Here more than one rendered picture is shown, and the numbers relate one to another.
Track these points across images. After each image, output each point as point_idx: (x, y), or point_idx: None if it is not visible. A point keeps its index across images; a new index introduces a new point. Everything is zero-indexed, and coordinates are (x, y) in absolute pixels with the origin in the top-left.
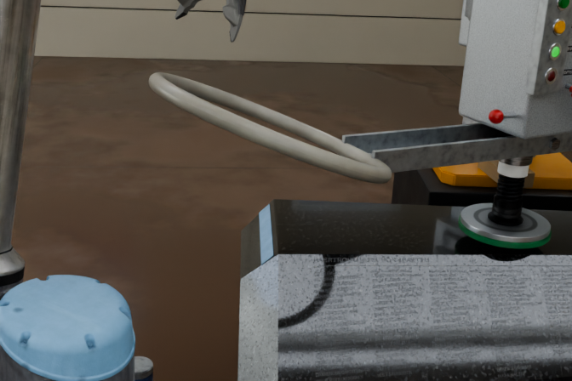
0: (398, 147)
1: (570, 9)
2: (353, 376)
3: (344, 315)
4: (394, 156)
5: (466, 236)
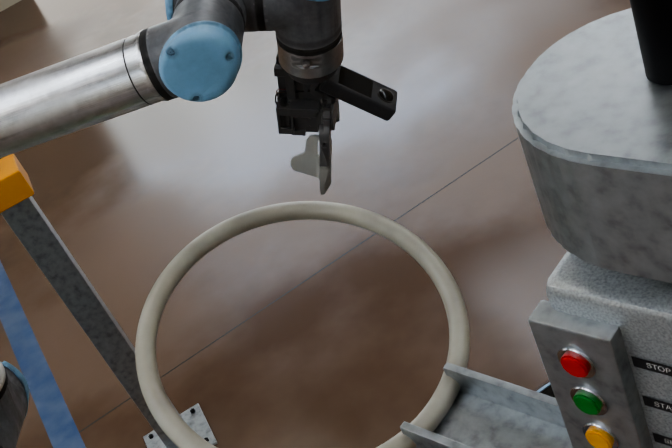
0: (539, 416)
1: (621, 420)
2: None
3: None
4: (431, 445)
5: None
